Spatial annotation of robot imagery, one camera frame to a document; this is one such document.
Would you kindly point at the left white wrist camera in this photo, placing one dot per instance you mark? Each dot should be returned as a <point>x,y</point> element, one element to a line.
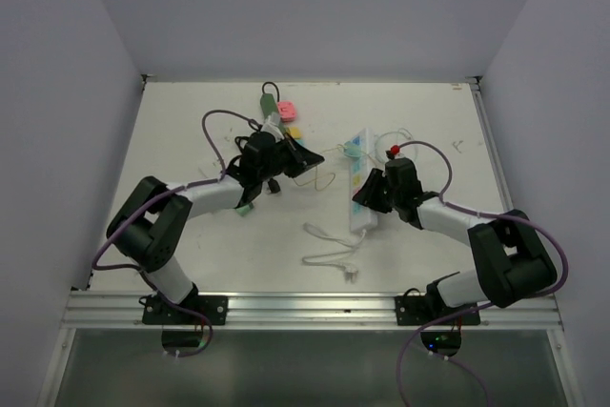
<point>273,126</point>

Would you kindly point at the white power strip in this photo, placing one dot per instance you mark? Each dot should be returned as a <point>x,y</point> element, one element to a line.
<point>360,218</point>

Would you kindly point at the pink plug adapter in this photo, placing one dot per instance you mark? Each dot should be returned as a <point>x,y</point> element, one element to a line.
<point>287,111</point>

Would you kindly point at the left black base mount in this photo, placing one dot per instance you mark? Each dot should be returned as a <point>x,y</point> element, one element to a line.
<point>159,312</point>

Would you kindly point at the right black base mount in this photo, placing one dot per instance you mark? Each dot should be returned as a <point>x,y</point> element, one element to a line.
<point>414,308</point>

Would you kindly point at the blue usb charger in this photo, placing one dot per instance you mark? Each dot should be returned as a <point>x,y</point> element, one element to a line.
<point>351,151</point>

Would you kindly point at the yellow plug adapter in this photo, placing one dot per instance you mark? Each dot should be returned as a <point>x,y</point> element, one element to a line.
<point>294,132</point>

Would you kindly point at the white usb charger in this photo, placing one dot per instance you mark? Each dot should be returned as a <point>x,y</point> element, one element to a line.
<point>205,172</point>

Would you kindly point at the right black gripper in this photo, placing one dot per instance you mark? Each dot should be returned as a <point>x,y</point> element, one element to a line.
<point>368,195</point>

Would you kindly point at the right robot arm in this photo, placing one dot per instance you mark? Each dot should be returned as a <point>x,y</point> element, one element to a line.
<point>510,261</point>

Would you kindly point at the green power strip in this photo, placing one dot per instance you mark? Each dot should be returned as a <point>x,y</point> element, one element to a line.
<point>268,105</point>

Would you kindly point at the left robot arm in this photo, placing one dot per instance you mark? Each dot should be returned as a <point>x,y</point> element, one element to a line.
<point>149,225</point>

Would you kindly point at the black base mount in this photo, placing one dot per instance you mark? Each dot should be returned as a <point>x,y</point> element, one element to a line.
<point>414,308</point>
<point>159,312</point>

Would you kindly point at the aluminium front rail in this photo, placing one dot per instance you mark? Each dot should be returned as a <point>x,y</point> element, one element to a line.
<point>298,311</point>

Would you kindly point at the green usb charger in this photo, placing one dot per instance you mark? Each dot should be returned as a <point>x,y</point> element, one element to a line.
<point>244,210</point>

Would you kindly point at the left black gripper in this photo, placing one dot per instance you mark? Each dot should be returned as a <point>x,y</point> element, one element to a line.
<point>302,159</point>

